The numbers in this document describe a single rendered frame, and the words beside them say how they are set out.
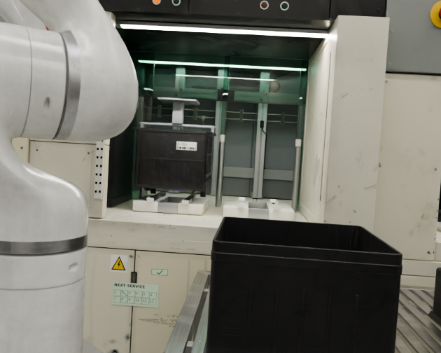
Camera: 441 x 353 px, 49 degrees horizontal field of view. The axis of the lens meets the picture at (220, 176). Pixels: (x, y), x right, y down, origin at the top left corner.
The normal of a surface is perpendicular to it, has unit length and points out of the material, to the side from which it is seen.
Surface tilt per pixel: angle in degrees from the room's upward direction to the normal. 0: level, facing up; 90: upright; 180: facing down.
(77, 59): 65
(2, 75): 92
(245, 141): 90
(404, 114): 90
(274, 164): 90
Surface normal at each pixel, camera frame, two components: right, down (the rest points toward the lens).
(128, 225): -0.06, 0.05
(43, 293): 0.58, 0.07
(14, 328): 0.17, 0.06
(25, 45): 0.49, -0.49
